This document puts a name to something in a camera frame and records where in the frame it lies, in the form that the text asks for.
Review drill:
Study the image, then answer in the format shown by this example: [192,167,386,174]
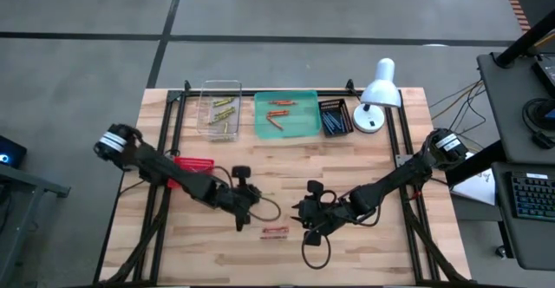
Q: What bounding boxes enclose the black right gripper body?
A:
[303,190,355,235]

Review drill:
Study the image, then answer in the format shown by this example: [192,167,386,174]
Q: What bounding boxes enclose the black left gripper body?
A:
[216,181,257,218]

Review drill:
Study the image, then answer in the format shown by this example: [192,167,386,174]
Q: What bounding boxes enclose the red plastic basket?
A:
[166,156,216,189]

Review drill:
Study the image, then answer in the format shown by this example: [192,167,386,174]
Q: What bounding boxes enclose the teal plastic bin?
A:
[253,89,323,141]

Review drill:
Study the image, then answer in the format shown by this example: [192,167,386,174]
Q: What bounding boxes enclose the black plastic basket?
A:
[318,98,355,138]

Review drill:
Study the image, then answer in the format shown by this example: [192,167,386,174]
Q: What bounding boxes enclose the clear plastic bin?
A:
[197,79,243,144]

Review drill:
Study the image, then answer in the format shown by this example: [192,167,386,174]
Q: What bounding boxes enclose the white desk lamp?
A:
[352,57,403,134]

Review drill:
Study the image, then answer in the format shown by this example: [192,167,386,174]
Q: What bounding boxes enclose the white paper sheet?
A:
[450,166,497,206]

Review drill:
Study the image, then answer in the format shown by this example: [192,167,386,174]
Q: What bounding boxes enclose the black support beam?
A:
[444,139,508,188]

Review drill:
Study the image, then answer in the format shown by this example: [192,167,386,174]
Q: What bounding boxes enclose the grey keyboard tray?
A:
[492,161,555,272]

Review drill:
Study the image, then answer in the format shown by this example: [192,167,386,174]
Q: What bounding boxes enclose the grey desk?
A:
[476,51,555,164]

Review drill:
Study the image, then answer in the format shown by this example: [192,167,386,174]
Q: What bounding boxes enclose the black backlit keyboard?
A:
[510,171,555,222]

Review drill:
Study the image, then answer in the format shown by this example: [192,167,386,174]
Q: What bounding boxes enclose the black headphones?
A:
[521,97,555,150]

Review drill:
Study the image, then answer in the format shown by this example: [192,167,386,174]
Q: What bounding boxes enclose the black box with blue light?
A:
[0,134,28,170]

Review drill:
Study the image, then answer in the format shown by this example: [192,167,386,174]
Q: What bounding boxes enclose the black slanted pole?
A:
[493,8,555,69]

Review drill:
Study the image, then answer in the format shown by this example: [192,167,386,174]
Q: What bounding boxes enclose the black laptop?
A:
[531,53,555,99]

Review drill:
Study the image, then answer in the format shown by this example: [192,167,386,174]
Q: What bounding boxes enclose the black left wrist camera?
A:
[247,186,264,205]

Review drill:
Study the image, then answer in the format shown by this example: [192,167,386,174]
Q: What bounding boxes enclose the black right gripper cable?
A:
[300,190,382,271]

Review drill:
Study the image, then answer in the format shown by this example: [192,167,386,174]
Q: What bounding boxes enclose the black lamp power cord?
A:
[344,78,364,102]

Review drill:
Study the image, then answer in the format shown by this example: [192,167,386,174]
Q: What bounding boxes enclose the loose black desk cables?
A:
[428,78,489,150]

